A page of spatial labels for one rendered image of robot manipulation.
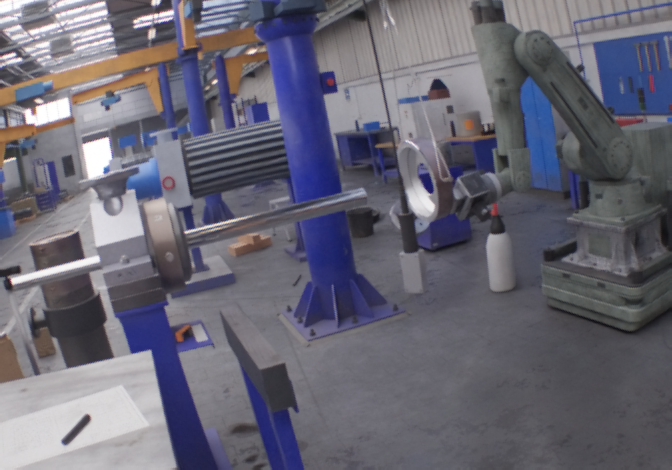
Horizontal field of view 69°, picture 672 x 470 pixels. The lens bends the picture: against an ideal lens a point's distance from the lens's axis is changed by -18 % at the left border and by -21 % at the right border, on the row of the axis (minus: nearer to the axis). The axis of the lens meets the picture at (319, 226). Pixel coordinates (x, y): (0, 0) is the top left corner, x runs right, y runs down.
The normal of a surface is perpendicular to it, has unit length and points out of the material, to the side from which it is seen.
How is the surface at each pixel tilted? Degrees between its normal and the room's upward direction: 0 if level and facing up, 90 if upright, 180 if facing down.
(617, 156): 90
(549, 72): 90
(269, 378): 90
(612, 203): 90
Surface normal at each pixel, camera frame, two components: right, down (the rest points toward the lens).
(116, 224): 0.10, -0.59
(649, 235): 0.37, 0.11
